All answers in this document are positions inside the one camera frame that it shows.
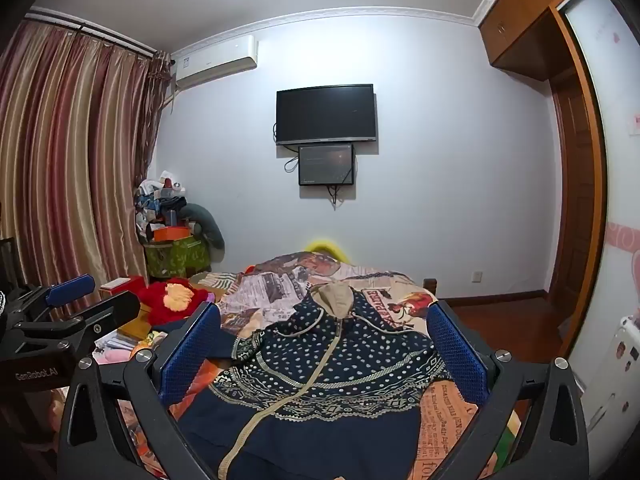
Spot printed bed sheet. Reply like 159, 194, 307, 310
115, 252, 526, 480

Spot curtain rail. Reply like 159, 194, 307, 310
25, 6, 173, 58

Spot pile of household clutter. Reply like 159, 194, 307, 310
134, 170, 188, 243

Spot striped curtain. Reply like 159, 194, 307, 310
0, 20, 166, 311

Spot wooden overhead cabinet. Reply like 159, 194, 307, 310
477, 0, 591, 81

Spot yellow curved object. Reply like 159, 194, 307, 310
305, 240, 348, 263

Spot navy patterned hooded jacket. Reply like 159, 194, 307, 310
172, 282, 453, 480

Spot white stickered appliance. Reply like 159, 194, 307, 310
580, 310, 640, 436

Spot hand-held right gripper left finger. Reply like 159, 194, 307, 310
59, 301, 236, 480

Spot small black wall monitor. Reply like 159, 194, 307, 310
298, 144, 356, 187

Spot grey curved pillow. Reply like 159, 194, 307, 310
182, 202, 226, 263

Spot red plush toy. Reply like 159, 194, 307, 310
137, 277, 211, 326

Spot pink wall decal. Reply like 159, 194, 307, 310
607, 222, 640, 311

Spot orange box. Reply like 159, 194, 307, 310
152, 226, 193, 242

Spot white flat box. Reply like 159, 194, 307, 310
99, 277, 132, 298

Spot white air conditioner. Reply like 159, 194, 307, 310
171, 36, 259, 92

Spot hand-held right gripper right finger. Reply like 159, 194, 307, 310
426, 299, 591, 480

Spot wooden door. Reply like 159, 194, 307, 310
550, 10, 608, 356

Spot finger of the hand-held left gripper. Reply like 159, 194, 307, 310
20, 274, 97, 319
20, 290, 142, 349

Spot black wall television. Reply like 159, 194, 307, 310
276, 84, 377, 147

